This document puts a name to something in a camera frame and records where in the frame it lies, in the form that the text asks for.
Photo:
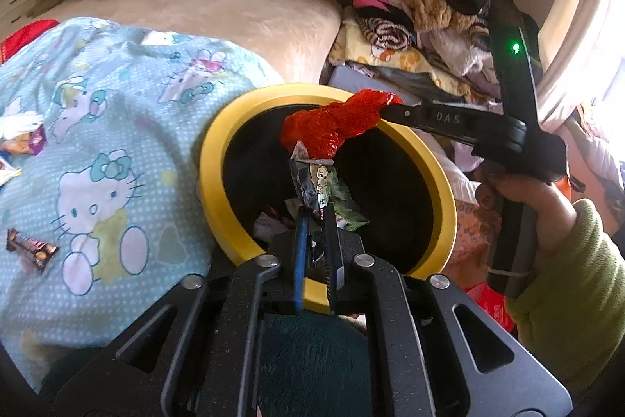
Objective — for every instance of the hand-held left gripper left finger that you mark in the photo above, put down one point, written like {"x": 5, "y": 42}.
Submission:
{"x": 300, "y": 260}

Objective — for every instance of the white curtain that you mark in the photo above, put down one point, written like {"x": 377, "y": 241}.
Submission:
{"x": 576, "y": 31}

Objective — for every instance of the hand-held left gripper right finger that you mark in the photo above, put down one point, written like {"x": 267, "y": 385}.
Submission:
{"x": 332, "y": 260}

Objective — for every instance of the red floor bag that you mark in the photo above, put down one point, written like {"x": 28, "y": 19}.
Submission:
{"x": 493, "y": 309}

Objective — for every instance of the white paper tissue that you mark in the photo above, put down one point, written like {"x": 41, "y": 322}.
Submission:
{"x": 22, "y": 121}

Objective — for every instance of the light blue cartoon cat blanket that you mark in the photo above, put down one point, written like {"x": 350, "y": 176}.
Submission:
{"x": 146, "y": 129}

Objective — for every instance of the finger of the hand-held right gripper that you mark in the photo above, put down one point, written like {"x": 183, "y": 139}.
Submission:
{"x": 464, "y": 141}
{"x": 449, "y": 116}

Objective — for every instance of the person's dark teal trousers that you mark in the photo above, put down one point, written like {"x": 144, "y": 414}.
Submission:
{"x": 312, "y": 368}

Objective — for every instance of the silver green snack wrapper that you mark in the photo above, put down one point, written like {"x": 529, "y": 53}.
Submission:
{"x": 312, "y": 182}

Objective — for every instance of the red floral blanket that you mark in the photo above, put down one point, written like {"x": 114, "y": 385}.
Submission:
{"x": 24, "y": 38}

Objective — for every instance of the beige bed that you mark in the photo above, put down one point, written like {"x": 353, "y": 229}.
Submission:
{"x": 244, "y": 21}

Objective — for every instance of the brown chocolate bar wrapper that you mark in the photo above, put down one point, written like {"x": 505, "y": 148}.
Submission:
{"x": 31, "y": 248}

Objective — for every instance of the red plastic bag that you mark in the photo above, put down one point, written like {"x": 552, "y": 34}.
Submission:
{"x": 342, "y": 124}

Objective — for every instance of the yellow cartoon blanket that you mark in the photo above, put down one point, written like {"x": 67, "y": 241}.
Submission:
{"x": 371, "y": 55}

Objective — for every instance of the person's right hand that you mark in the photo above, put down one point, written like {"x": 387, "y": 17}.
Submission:
{"x": 551, "y": 212}

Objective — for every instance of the yellow rimmed black bin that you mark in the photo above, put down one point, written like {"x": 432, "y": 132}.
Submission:
{"x": 212, "y": 182}

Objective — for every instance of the purple snack wrapper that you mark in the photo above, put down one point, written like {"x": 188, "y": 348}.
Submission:
{"x": 34, "y": 142}

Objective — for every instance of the person's right forearm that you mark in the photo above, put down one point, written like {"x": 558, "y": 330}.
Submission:
{"x": 576, "y": 299}

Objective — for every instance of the grey box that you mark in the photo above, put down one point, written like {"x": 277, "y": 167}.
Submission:
{"x": 366, "y": 82}

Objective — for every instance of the white yellow snack wrapper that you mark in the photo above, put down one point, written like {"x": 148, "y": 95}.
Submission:
{"x": 7, "y": 172}

